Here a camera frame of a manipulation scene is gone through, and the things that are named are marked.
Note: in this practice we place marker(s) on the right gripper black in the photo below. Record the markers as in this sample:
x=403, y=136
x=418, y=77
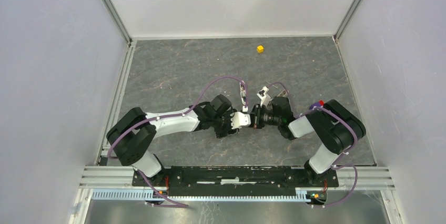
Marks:
x=255, y=114

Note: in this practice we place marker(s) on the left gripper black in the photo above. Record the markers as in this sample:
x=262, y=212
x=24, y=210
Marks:
x=222, y=133

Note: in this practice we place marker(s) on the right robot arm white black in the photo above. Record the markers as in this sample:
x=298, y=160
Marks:
x=337, y=128

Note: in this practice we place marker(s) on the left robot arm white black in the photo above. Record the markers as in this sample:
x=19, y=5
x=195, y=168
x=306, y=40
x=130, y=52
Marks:
x=132, y=135

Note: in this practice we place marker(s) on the purple red block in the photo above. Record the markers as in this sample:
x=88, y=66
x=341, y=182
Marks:
x=319, y=103

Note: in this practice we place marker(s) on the yellow cube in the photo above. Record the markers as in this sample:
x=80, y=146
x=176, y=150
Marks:
x=260, y=49

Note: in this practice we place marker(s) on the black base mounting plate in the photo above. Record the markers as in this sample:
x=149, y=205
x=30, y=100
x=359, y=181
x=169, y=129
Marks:
x=240, y=180

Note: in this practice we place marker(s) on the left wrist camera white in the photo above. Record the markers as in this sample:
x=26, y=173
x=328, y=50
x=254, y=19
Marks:
x=239, y=120

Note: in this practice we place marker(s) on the aluminium rail frame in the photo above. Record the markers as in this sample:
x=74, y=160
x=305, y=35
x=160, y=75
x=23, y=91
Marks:
x=124, y=183

